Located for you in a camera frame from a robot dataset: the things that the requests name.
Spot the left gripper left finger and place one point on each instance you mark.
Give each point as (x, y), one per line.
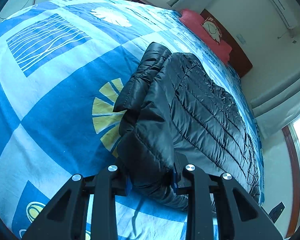
(83, 208)

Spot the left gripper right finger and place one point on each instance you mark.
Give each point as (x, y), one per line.
(222, 198)

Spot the black quilted puffer jacket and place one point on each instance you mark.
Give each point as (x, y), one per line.
(170, 106)

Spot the blue patterned bed sheet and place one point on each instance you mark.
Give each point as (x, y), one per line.
(63, 64)

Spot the dark wooden headboard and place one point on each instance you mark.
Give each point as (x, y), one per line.
(238, 59)

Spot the small printed cushion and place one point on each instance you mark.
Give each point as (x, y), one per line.
(212, 29)

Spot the red pillow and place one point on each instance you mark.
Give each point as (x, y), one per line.
(194, 21)

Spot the dark wooden nightstand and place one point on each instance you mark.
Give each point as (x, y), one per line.
(143, 2)

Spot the wall power socket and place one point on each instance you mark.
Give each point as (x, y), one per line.
(241, 38)

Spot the white wall air conditioner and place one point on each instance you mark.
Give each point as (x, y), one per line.
(286, 13)

